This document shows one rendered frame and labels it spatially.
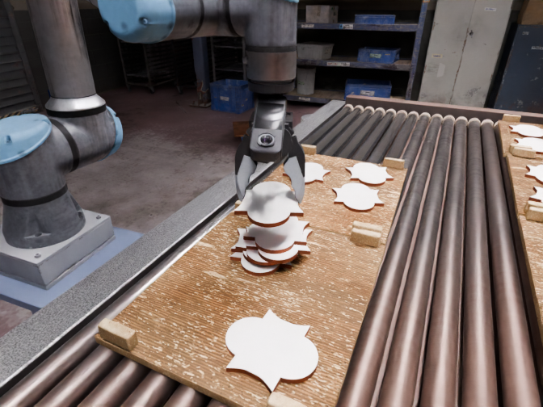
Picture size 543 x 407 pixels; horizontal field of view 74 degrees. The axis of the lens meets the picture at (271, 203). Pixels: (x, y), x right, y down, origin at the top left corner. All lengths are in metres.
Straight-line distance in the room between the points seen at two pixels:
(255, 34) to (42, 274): 0.58
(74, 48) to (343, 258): 0.66
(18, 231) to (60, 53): 0.35
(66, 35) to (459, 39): 4.85
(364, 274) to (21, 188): 0.65
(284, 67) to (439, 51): 4.81
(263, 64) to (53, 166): 0.47
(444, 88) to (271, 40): 4.90
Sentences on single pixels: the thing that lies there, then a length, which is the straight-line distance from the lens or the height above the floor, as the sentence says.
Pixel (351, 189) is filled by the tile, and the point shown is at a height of 0.95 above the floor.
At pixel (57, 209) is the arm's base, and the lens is 0.84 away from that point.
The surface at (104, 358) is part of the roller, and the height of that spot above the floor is 0.92.
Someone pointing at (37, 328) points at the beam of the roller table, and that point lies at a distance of 0.70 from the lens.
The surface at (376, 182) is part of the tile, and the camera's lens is 0.99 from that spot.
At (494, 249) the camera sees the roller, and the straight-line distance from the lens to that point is 0.89.
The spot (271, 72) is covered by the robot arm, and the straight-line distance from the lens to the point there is 0.55.
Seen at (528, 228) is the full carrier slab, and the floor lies 0.94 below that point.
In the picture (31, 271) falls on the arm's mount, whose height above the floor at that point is 0.91.
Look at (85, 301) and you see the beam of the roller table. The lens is 0.71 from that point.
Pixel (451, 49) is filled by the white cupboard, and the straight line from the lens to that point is 5.32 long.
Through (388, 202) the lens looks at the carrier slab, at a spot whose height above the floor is 0.94.
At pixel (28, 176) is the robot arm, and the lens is 0.80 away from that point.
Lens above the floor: 1.36
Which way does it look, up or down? 29 degrees down
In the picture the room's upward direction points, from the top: straight up
